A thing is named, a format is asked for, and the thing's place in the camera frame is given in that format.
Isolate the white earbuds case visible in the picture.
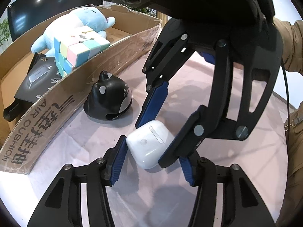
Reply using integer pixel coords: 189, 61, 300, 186
126, 120, 175, 170

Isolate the right forearm brown sleeve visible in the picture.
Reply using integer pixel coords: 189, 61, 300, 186
273, 18, 303, 75

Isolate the black cat figurine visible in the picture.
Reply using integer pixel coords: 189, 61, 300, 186
83, 71, 133, 120

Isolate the cardboard box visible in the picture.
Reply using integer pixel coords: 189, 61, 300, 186
1, 5, 161, 174

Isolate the pastel rubiks cube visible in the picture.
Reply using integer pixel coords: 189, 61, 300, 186
53, 26, 110, 77

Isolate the blue plush toy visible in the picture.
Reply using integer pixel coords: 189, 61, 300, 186
31, 7, 116, 56

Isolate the black product box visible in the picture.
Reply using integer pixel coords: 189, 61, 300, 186
15, 53, 62, 103

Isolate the black tv screen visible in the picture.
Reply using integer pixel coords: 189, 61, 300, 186
7, 0, 103, 40

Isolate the green plant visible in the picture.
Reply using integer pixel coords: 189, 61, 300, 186
0, 18, 11, 46

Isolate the black cable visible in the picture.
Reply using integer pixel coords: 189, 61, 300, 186
280, 58, 291, 109

